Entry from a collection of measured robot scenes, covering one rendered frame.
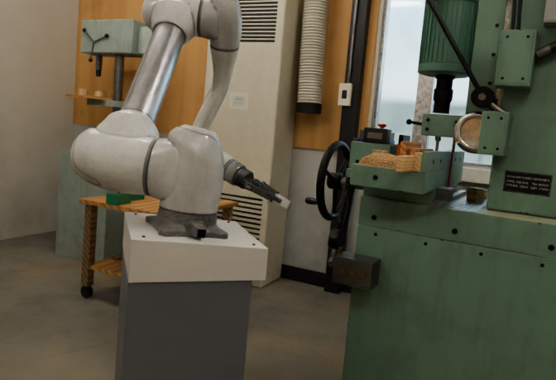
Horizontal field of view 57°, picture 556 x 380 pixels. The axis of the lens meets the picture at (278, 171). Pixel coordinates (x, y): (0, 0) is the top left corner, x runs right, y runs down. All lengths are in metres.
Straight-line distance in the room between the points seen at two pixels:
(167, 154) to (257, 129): 1.81
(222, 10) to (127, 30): 1.85
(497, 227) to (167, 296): 0.88
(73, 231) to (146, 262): 2.41
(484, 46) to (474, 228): 0.54
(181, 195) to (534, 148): 0.98
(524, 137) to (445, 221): 0.32
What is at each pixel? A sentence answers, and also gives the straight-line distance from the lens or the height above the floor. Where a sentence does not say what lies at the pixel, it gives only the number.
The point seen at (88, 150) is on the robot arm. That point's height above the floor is 0.89.
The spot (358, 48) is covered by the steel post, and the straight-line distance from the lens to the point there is 3.12.
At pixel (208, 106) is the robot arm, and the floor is 1.03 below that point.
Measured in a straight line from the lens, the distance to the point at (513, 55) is 1.54.
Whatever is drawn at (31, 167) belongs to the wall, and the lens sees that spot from 4.24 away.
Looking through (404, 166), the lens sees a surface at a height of 0.91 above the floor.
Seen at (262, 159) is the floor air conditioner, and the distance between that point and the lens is 3.06.
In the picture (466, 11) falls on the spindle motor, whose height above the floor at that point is 1.38.
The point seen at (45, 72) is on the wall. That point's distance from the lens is 4.28.
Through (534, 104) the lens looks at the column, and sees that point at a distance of 1.60.
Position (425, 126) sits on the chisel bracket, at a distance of 1.72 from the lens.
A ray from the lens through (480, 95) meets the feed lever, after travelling 1.56.
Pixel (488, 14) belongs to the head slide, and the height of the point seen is 1.37.
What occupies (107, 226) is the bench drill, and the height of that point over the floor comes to 0.26.
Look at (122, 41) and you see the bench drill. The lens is 3.54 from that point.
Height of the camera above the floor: 0.99
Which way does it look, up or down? 5 degrees down
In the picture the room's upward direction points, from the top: 5 degrees clockwise
